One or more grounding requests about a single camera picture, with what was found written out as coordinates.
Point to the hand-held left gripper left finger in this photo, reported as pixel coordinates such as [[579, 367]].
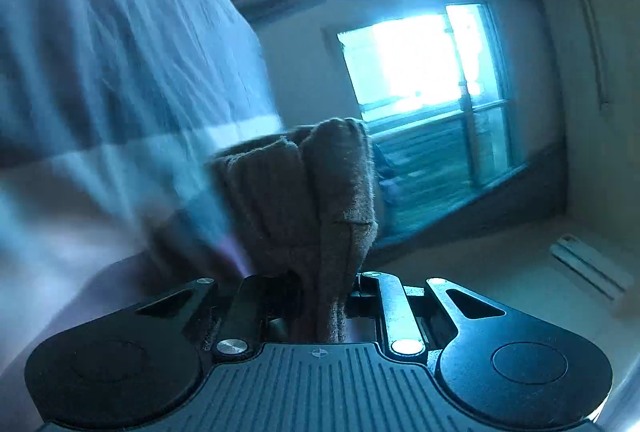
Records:
[[245, 307]]

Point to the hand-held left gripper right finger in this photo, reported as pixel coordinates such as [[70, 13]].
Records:
[[392, 307]]

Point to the striped bed sheet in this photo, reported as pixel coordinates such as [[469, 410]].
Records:
[[100, 87]]

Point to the white ribbed fixture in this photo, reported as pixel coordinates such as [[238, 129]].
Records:
[[590, 264]]

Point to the large bedroom window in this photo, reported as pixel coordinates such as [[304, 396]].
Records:
[[415, 62]]

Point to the long metal rod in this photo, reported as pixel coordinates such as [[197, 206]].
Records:
[[585, 22]]

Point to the grey pants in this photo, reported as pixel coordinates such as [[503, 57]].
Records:
[[300, 212]]

